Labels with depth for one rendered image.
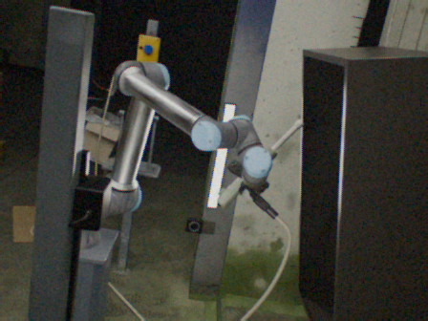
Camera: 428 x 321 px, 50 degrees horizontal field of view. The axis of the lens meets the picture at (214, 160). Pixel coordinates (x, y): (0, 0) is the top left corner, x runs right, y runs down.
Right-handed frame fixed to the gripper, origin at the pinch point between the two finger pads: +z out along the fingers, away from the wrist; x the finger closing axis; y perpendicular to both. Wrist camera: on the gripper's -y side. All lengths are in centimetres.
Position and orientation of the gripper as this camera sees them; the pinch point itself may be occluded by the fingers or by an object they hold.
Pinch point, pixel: (246, 188)
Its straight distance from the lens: 181.9
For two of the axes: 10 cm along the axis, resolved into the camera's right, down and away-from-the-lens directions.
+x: 6.9, -6.8, 2.5
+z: 0.0, 3.4, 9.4
